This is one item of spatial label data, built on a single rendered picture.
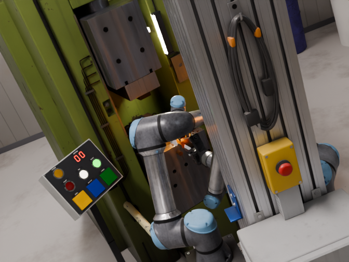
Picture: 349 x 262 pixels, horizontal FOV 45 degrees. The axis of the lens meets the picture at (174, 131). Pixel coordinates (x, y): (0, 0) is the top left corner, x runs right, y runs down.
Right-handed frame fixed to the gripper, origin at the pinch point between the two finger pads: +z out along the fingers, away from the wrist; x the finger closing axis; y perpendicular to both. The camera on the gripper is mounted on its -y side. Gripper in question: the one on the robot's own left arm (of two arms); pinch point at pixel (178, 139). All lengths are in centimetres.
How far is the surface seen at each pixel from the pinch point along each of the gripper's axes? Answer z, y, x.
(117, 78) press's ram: -27.9, -36.3, -14.1
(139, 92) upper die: -16.8, -30.1, -5.4
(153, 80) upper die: -18.6, -31.1, 5.2
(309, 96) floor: 151, -63, 203
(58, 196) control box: -8, -1, -71
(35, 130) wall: 279, -320, -50
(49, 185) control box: -12, -7, -73
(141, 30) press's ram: -44, -45, 9
